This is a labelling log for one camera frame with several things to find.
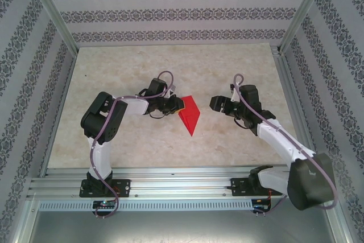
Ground red cloth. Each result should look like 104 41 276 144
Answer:
178 94 201 137

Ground grey metal sheet panel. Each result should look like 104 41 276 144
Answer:
22 199 350 243

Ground aluminium side rail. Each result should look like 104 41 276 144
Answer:
38 51 79 178
270 44 325 175

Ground aluminium mounting rail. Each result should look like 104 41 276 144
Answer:
27 167 338 198

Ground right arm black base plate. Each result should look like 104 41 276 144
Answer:
230 177 283 197

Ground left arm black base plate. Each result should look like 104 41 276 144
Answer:
80 179 131 198

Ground slotted grey cable duct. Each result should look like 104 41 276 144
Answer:
38 199 254 212

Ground aluminium frame post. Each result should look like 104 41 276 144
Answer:
278 0 333 55
25 0 79 53

